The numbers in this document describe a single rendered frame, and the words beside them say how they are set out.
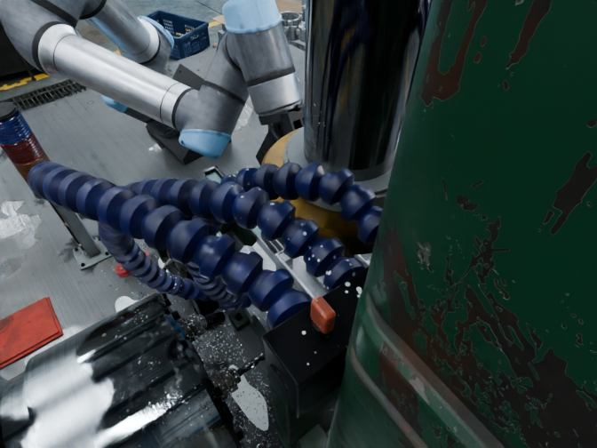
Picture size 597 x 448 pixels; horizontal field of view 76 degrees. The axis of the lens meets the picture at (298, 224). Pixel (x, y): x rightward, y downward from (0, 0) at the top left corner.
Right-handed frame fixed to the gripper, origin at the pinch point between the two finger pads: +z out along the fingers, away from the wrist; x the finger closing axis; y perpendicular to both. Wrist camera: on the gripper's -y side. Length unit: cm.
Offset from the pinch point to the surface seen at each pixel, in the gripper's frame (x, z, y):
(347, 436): -24, -12, 45
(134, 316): -30.9, -3.4, 6.8
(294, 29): 131, -45, -195
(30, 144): -34, -26, -34
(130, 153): -14, -15, -84
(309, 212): -12.7, -13.1, 26.0
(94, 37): 34, -104, -396
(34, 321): -52, 8, -42
